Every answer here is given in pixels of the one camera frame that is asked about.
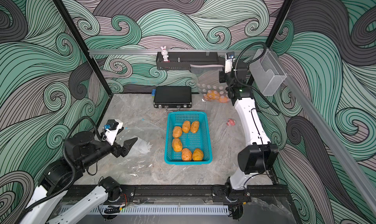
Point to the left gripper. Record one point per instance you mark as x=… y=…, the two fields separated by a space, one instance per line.
x=125 y=149

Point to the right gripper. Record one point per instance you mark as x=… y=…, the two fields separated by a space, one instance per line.
x=222 y=75

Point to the clear blue-zipper bag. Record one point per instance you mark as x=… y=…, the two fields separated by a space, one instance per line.
x=147 y=150

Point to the clear pink-zipper bag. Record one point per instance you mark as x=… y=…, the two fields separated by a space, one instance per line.
x=208 y=80

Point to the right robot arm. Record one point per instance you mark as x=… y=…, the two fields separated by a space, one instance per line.
x=252 y=159

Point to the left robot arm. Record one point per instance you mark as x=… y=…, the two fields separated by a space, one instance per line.
x=80 y=151

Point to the pink small toy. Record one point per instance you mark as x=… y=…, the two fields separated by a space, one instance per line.
x=231 y=122

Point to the black aluminium case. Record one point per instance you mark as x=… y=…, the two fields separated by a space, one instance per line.
x=173 y=97

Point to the teal plastic basket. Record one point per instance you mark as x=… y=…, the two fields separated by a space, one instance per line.
x=200 y=140

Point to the white pink bunny figurine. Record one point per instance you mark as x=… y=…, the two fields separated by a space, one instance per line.
x=164 y=53

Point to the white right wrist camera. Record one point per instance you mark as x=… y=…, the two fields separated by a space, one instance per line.
x=229 y=58

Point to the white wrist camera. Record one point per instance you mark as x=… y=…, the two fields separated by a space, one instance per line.
x=229 y=58
x=111 y=129

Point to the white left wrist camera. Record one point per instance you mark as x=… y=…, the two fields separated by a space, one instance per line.
x=111 y=129

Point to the clear acrylic wall holder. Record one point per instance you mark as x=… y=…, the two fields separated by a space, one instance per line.
x=267 y=71

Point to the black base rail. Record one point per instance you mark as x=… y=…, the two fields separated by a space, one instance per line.
x=221 y=192

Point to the black wall shelf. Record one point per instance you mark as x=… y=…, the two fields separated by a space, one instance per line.
x=187 y=60

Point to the white slotted cable duct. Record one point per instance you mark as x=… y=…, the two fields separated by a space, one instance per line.
x=178 y=209

